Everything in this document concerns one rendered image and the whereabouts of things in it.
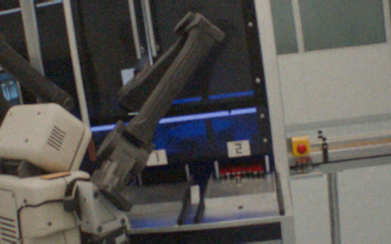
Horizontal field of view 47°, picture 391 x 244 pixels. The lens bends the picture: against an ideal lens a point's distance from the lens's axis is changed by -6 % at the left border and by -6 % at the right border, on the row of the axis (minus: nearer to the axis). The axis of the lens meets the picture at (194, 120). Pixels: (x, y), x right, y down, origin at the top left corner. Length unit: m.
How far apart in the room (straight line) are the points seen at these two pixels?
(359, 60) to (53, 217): 5.86
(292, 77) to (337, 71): 0.64
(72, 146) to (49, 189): 0.13
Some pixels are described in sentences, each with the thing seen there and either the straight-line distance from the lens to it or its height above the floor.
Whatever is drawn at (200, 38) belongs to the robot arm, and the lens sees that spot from 1.15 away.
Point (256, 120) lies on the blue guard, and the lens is 1.89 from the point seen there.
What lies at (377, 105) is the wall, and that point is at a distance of 6.77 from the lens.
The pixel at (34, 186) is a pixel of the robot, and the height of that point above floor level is 1.23.
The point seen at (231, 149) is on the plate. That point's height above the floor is 1.02.
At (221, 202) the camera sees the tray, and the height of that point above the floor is 0.90.
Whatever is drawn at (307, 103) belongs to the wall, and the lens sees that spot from 6.59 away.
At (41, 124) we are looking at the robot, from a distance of 1.10.
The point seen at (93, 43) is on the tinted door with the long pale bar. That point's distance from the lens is 1.97.
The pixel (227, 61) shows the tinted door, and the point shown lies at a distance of 1.87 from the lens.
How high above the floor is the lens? 1.50
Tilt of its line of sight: 10 degrees down
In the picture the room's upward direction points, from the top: 8 degrees counter-clockwise
